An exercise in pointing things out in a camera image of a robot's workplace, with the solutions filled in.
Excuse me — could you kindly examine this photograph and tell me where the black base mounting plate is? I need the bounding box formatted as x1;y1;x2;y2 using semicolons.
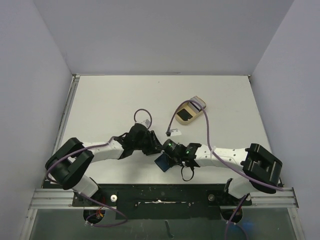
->
72;183;240;220

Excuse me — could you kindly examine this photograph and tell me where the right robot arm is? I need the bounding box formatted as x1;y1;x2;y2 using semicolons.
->
162;139;283;205

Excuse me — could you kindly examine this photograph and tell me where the aluminium rail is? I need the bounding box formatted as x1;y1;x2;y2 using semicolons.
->
28;188;299;210
46;74;80;180

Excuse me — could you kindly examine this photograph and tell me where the aluminium left side rail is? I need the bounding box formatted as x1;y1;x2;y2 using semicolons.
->
46;74;80;180

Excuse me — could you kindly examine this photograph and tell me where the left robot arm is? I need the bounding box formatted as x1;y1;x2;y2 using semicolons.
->
45;123;162;206

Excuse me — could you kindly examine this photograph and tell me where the blue card holder wallet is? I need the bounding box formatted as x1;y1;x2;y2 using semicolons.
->
154;153;176;173

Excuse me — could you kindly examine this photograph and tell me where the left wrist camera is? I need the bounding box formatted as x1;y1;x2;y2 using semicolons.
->
141;119;151;128

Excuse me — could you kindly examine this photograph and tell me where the black card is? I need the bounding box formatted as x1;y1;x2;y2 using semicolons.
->
177;108;193;122

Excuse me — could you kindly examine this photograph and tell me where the aluminium front rail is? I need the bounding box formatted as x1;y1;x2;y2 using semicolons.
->
28;188;299;210

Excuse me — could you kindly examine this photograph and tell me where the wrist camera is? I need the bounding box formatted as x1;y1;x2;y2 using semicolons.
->
141;119;151;128
165;128;182;137

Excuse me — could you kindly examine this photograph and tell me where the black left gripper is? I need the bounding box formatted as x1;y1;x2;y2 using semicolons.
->
133;130;162;155

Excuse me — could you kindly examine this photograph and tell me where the stack of cards in tray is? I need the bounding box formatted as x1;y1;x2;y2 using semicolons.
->
188;96;207;113

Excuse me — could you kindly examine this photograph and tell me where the beige oval tray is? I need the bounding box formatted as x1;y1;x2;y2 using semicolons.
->
175;101;203;125

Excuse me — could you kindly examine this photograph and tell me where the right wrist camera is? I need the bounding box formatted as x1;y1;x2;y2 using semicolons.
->
165;128;182;137

